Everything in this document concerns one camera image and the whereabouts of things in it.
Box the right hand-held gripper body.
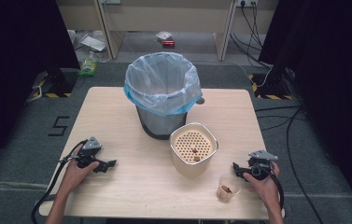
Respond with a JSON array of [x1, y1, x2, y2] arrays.
[[246, 149, 279, 182]]

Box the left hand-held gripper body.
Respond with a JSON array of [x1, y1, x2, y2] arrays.
[[76, 135, 104, 169]]

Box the person's right hand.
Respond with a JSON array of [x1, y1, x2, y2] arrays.
[[242, 161, 282, 211]]

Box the person's left hand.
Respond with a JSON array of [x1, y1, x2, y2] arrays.
[[61, 145, 101, 196]]

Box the clear plastic cup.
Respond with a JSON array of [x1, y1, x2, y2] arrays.
[[216, 173, 243, 203]]

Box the cream container with perforated lid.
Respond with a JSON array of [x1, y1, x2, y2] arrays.
[[168, 121, 219, 179]]

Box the grey trash bin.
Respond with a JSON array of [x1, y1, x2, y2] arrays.
[[134, 105, 188, 141]]

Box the black stand base hazard tape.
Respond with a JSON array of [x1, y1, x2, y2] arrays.
[[247, 68, 295, 101], [31, 67, 78, 99]]

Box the green plastic bottle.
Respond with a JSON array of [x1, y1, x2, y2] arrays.
[[77, 50, 99, 77]]

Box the translucent blue bin liner bag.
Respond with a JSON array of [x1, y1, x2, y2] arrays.
[[123, 51, 204, 118]]

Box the clear plastic sheet packet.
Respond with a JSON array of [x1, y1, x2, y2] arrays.
[[79, 33, 107, 53]]

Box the dark curtain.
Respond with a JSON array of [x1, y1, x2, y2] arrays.
[[258, 0, 352, 216], [0, 0, 81, 185]]

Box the white crumpled plastic bag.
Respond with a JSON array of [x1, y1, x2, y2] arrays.
[[155, 30, 174, 42]]

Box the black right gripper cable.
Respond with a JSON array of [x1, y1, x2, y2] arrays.
[[266, 170, 286, 214]]

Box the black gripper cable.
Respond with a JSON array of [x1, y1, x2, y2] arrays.
[[266, 170, 286, 214], [30, 139, 89, 224]]

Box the black floor cable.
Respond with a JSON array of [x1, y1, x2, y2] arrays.
[[253, 105, 325, 224]]

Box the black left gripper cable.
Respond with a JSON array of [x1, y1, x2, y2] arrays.
[[30, 139, 89, 224]]

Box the white looped cable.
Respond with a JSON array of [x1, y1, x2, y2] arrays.
[[24, 84, 43, 105]]

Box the thin white floor cable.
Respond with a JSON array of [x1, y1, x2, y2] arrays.
[[226, 61, 274, 89]]

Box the bundle of black wall cables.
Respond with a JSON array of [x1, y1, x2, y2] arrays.
[[229, 2, 273, 70]]

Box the light wooden desk frame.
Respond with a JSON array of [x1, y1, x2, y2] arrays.
[[55, 0, 279, 63]]

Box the white wall socket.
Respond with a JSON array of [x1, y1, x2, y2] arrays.
[[235, 0, 260, 7]]

